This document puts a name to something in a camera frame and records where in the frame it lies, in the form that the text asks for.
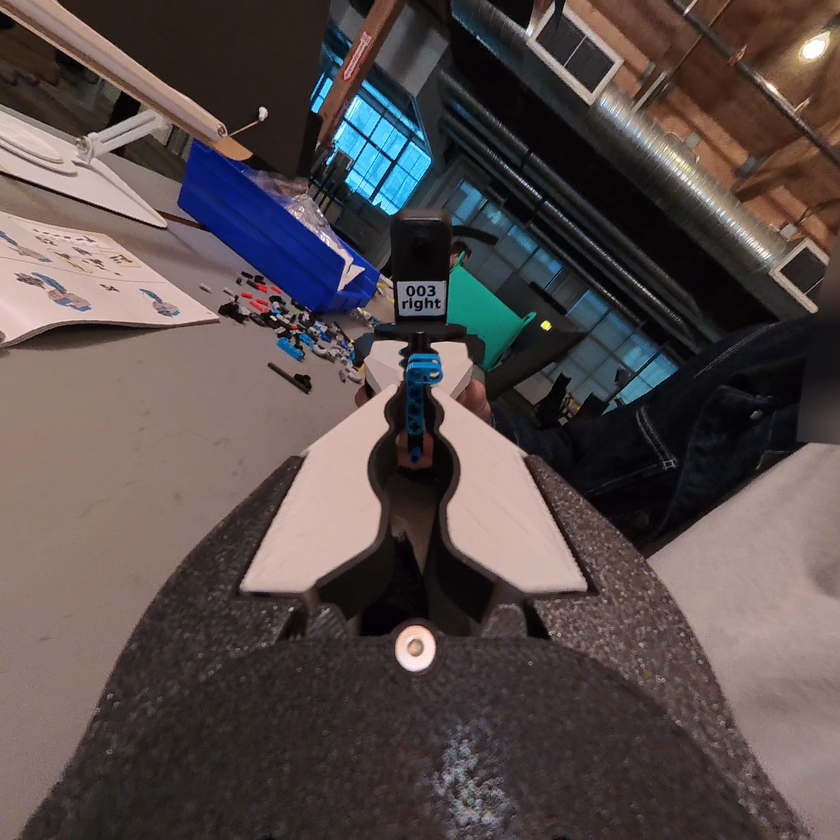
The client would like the large paned window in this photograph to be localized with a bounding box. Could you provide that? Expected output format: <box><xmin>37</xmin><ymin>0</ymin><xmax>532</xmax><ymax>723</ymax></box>
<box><xmin>308</xmin><ymin>72</ymin><xmax>434</xmax><ymax>214</ymax></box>

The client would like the silver ventilation duct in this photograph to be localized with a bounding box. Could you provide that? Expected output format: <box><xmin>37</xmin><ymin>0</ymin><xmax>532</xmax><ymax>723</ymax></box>
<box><xmin>453</xmin><ymin>0</ymin><xmax>828</xmax><ymax>316</ymax></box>

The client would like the grey desk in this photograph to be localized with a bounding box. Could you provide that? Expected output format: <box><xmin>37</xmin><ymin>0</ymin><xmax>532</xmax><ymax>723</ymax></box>
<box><xmin>0</xmin><ymin>105</ymin><xmax>401</xmax><ymax>840</ymax></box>

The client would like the teal board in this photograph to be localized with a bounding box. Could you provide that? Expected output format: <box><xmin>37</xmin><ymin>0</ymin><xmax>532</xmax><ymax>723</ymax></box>
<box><xmin>448</xmin><ymin>252</ymin><xmax>536</xmax><ymax>371</ymax></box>

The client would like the open instruction booklet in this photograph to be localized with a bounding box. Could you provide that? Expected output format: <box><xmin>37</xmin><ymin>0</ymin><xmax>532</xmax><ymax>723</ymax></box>
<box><xmin>0</xmin><ymin>211</ymin><xmax>221</xmax><ymax>349</ymax></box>

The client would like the white shirt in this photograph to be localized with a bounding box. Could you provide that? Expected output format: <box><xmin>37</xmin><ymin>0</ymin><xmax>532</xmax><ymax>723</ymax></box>
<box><xmin>646</xmin><ymin>443</ymin><xmax>840</xmax><ymax>840</ymax></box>

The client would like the blue storage bin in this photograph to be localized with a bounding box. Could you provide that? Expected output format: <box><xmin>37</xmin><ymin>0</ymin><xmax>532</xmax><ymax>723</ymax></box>
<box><xmin>178</xmin><ymin>139</ymin><xmax>382</xmax><ymax>315</ymax></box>

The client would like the clear plastic bag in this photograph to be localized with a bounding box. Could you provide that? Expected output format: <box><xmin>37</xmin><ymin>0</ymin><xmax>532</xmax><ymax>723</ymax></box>
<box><xmin>252</xmin><ymin>169</ymin><xmax>368</xmax><ymax>290</ymax></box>

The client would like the blue L-shaped brick beam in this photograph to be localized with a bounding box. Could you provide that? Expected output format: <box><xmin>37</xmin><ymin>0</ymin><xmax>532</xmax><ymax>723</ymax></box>
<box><xmin>402</xmin><ymin>352</ymin><xmax>442</xmax><ymax>463</ymax></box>

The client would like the person's right forearm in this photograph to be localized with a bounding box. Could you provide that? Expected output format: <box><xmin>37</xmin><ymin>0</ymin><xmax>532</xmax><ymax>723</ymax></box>
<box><xmin>489</xmin><ymin>315</ymin><xmax>821</xmax><ymax>546</ymax></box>

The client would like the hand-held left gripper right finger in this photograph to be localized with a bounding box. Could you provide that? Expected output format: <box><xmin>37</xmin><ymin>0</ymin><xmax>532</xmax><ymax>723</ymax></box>
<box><xmin>420</xmin><ymin>382</ymin><xmax>588</xmax><ymax>636</ymax></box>

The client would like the black brick axle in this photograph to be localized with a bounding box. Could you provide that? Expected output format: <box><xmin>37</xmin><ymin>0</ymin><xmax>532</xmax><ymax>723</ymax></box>
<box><xmin>268</xmin><ymin>361</ymin><xmax>312</xmax><ymax>395</ymax></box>

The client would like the person's right hand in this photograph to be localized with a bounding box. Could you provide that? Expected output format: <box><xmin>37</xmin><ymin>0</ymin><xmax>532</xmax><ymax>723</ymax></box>
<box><xmin>458</xmin><ymin>377</ymin><xmax>493</xmax><ymax>426</ymax></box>

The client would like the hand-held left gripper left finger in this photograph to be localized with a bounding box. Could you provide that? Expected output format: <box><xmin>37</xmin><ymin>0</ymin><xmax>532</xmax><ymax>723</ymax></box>
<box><xmin>239</xmin><ymin>382</ymin><xmax>403</xmax><ymax>621</ymax></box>

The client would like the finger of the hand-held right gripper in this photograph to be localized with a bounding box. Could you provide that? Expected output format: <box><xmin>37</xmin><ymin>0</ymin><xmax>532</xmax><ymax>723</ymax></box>
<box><xmin>363</xmin><ymin>336</ymin><xmax>411</xmax><ymax>396</ymax></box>
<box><xmin>430</xmin><ymin>338</ymin><xmax>476</xmax><ymax>398</ymax></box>

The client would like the pile of small brick pieces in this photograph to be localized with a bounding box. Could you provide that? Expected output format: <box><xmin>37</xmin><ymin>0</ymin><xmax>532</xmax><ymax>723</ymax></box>
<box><xmin>200</xmin><ymin>269</ymin><xmax>368</xmax><ymax>385</ymax></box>

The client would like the black ceiling pipe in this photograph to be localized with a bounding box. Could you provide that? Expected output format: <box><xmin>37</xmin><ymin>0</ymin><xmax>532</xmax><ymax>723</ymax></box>
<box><xmin>682</xmin><ymin>0</ymin><xmax>840</xmax><ymax>155</ymax></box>

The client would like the white vent grille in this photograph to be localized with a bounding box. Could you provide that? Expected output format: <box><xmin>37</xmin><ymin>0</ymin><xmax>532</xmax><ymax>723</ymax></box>
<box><xmin>528</xmin><ymin>3</ymin><xmax>624</xmax><ymax>102</ymax></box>
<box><xmin>771</xmin><ymin>238</ymin><xmax>829</xmax><ymax>299</ymax></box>

